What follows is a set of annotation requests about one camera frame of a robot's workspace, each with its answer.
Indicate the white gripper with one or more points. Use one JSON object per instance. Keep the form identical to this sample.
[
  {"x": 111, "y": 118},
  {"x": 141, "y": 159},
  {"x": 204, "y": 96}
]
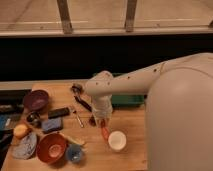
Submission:
[{"x": 101, "y": 108}]

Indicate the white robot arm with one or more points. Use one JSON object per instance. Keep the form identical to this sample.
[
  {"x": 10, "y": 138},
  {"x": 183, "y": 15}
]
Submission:
[{"x": 178, "y": 112}]

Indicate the small blue bowl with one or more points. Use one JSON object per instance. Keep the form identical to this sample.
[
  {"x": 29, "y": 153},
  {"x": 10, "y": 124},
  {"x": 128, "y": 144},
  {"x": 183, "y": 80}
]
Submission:
[{"x": 74, "y": 153}]

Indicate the red bowl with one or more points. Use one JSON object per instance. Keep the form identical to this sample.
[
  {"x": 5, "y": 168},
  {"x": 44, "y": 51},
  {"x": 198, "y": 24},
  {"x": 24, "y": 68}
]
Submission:
[{"x": 51, "y": 148}]

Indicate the purple bowl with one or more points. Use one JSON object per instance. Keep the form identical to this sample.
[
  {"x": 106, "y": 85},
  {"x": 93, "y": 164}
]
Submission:
[{"x": 36, "y": 100}]

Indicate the dark grapes bunch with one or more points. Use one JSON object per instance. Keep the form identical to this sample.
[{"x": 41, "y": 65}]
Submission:
[{"x": 92, "y": 121}]

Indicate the green plastic tray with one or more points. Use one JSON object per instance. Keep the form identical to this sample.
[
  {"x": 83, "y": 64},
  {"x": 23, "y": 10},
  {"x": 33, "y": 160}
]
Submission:
[{"x": 127, "y": 100}]

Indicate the white cup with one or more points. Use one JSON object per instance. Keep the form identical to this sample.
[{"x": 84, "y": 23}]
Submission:
[{"x": 117, "y": 141}]

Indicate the black rectangular block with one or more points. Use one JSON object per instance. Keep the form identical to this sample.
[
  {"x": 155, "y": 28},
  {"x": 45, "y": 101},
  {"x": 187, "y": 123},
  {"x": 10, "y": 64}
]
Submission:
[{"x": 58, "y": 113}]

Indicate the blue sponge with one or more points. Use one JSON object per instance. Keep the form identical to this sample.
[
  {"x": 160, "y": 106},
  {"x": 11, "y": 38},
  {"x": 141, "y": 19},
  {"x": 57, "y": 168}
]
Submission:
[{"x": 50, "y": 125}]

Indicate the dark metal cup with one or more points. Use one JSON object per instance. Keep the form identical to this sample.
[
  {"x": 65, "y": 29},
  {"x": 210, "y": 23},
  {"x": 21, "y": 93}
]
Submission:
[{"x": 34, "y": 119}]

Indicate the orange fruit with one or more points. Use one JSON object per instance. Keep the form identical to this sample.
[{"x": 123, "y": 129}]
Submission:
[{"x": 21, "y": 130}]

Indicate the grey cloth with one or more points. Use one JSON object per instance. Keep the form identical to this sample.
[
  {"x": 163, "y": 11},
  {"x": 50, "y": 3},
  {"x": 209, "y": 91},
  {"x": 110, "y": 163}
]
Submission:
[{"x": 26, "y": 147}]

